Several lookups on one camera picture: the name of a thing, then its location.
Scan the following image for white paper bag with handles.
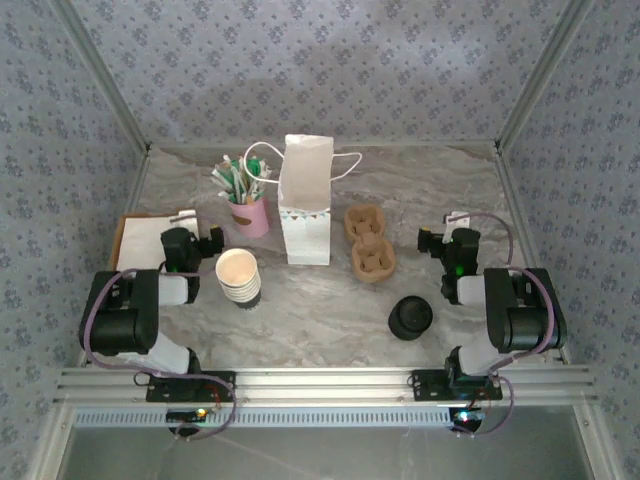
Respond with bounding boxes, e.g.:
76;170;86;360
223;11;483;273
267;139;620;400
243;133;363;267

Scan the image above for pink holder cup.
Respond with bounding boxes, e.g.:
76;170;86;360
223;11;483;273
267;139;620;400
228;195;271;239

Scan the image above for white paper napkins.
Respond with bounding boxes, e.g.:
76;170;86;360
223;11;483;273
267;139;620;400
117;215;174;271

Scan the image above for green white paper packet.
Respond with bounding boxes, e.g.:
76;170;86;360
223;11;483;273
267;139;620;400
210;167;237;196

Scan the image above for black cup lid stack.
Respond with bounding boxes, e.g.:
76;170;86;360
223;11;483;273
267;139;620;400
388;312;435;342

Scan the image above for small circuit board with light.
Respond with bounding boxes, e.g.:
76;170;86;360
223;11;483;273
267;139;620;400
166;407;209;423
448;407;487;427

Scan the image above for aluminium table edge rail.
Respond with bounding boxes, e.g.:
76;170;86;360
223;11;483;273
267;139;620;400
77;147;154;369
492;142;572;365
149;141;497;150

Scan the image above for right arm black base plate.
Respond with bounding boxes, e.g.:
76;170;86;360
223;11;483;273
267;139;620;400
409;369;504;401

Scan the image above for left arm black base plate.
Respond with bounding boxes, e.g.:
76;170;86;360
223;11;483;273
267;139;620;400
144;370;237;402

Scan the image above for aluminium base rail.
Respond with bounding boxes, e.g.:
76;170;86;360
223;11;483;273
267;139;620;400
52;367;599;407

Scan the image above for aluminium corner post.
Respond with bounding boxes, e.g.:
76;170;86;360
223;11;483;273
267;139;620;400
493;0;599;151
49;0;152;154

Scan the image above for slotted grey cable duct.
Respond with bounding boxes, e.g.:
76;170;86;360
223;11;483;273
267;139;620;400
72;407;454;429

